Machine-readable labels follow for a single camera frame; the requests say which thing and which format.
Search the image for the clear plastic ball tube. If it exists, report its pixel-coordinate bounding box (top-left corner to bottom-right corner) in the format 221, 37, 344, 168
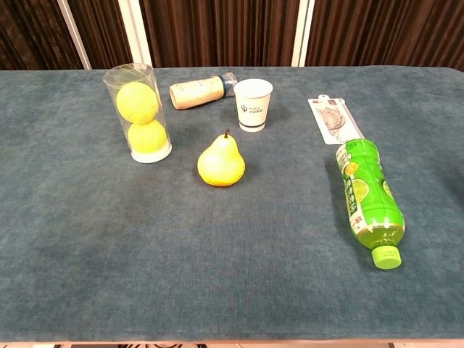
102, 62, 173, 164

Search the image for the white flat printed packet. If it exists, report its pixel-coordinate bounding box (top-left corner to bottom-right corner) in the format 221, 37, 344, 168
307, 94, 365, 146

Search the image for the thin grey partition post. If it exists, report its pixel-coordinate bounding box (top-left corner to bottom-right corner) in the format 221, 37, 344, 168
57, 0, 92, 70

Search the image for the green plastic drink bottle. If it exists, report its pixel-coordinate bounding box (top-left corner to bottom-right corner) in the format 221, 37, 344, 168
335, 138, 406, 270

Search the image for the dark brown pleated curtain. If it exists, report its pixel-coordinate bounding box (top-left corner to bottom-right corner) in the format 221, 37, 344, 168
0, 0, 84, 71
140, 0, 301, 68
305, 0, 464, 72
67, 0, 133, 70

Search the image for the white paper cup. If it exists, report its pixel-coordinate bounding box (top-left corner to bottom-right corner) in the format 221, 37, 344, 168
233, 78, 273, 133

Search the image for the yellow-green tennis ball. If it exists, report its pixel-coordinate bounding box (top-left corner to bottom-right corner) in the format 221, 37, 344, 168
115, 81, 160, 125
127, 119, 168, 154

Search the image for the blue-green table cloth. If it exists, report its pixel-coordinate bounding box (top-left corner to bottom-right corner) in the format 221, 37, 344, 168
0, 65, 464, 342

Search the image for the beige squeeze sauce bottle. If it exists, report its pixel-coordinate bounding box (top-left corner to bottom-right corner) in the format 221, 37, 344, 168
169, 72, 239, 110

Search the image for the yellow pear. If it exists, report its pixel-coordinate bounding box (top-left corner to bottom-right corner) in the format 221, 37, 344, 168
196, 128, 247, 188

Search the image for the wide white partition post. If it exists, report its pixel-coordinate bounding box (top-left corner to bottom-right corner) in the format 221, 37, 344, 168
118, 0, 154, 69
291, 0, 315, 67

